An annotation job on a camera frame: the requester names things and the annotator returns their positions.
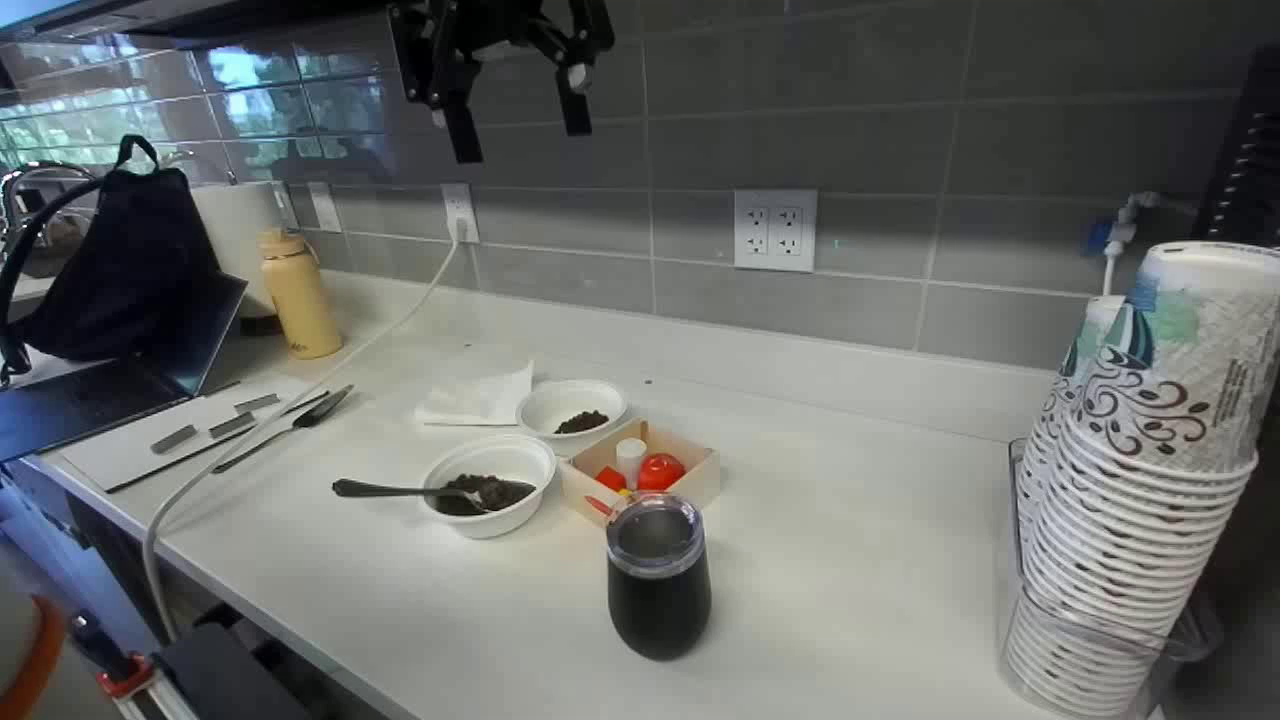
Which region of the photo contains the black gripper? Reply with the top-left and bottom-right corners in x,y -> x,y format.
387,0 -> 621,169

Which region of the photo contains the small white bowl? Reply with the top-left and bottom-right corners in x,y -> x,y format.
518,376 -> 632,446

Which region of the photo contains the large white bowl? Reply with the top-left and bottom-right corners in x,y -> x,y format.
420,432 -> 560,542

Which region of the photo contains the white outlet with plug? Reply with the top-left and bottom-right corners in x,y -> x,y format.
442,179 -> 484,246

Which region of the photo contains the yellow bottle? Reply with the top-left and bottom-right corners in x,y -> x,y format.
257,224 -> 347,359

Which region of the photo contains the white folded napkin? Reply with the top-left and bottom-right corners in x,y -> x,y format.
412,354 -> 542,432

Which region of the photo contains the white paper towel roll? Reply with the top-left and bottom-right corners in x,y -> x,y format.
194,176 -> 290,318

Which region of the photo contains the dark serving utensil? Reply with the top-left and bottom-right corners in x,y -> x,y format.
211,378 -> 361,477

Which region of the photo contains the small white bottle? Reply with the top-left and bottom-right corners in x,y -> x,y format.
613,432 -> 654,487

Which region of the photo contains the red toy tomato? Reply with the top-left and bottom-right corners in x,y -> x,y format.
632,452 -> 693,495

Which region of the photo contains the dark open laptop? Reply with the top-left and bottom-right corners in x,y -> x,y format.
0,270 -> 254,468

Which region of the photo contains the black bag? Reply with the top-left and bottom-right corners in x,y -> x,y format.
11,130 -> 232,367

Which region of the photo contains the long dark knife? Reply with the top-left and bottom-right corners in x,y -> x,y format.
105,391 -> 331,500

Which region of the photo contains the black stemless tumbler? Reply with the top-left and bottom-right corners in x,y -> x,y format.
605,487 -> 718,665

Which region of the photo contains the short patterned paper cup stack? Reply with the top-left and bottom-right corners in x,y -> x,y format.
1057,290 -> 1138,405

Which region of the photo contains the orange clamp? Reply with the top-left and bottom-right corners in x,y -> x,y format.
96,650 -> 165,704

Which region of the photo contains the tall patterned paper cup stack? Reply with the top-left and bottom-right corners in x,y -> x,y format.
996,237 -> 1280,720

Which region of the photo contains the white double wall outlet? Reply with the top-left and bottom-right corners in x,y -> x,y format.
733,182 -> 819,275

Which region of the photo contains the white power cable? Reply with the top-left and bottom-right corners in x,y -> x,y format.
137,215 -> 474,645

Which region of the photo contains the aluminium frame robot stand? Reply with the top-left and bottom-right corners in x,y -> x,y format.
0,465 -> 311,720

